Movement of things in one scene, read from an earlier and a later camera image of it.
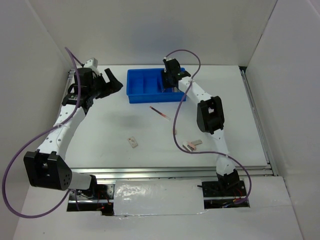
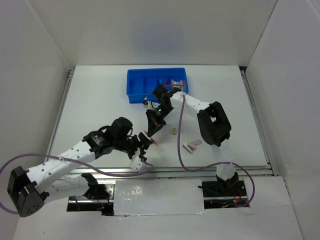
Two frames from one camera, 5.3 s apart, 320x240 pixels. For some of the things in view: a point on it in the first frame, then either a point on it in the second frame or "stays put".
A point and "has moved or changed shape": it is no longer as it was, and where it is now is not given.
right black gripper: (165, 85) to (155, 124)
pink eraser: (192, 145) stays put
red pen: (159, 112) has moved or changed shape
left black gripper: (113, 86) to (144, 141)
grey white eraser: (196, 142) stays put
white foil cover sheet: (158, 197) stays put
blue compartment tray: (146, 85) stays put
